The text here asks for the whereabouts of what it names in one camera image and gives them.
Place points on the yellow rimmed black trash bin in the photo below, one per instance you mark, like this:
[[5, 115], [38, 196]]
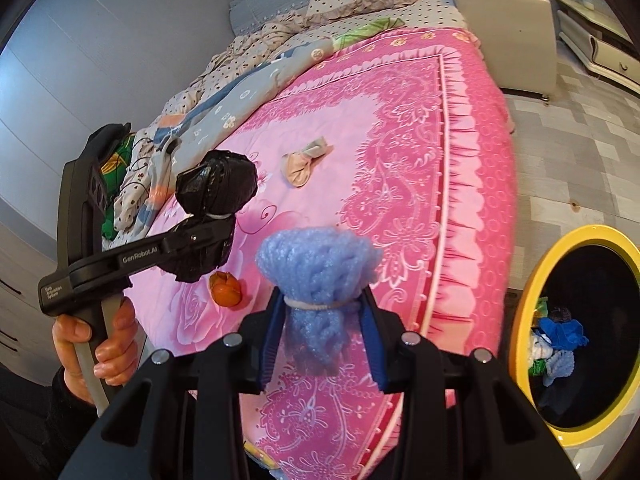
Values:
[[590, 235]]

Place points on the blue cloth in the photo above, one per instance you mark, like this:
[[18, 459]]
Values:
[[562, 332]]

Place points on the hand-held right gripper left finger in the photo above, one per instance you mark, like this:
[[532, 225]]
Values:
[[267, 340]]

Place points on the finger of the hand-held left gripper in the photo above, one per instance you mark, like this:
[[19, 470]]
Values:
[[200, 235]]

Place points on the white dotted bed sheet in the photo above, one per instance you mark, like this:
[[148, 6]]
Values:
[[435, 10]]

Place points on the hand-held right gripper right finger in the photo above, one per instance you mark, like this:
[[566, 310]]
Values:
[[372, 340]]

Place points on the cream television cabinet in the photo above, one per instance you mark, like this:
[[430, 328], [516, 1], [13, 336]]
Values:
[[600, 50]]

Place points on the light purple foam net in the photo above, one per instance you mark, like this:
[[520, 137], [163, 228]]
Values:
[[315, 260]]

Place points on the orange peel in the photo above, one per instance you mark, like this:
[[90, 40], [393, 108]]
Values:
[[225, 290]]

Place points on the cream nightstand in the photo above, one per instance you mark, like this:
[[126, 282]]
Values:
[[500, 35]]

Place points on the person's left forearm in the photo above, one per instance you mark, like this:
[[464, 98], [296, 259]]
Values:
[[30, 410]]

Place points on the pink floral blanket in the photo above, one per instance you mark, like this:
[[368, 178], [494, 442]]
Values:
[[400, 135]]

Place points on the beige dotted quilt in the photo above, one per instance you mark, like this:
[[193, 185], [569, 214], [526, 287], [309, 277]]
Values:
[[260, 35]]

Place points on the black plastic bag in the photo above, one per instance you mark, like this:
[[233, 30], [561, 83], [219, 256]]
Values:
[[220, 185]]

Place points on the small yellow packet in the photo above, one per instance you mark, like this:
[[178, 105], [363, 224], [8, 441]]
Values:
[[260, 454]]

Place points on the white twisted tissue wad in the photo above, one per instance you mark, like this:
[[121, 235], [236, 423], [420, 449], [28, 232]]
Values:
[[540, 347]]

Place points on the grey floral quilt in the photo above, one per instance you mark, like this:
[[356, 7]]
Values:
[[250, 90]]

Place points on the green patterned cloth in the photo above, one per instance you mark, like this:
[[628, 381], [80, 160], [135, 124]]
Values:
[[117, 160]]

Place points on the person's left hand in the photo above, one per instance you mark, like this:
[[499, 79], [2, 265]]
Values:
[[120, 340]]

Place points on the green leafy cloth edge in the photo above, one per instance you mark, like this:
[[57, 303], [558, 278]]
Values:
[[370, 32]]

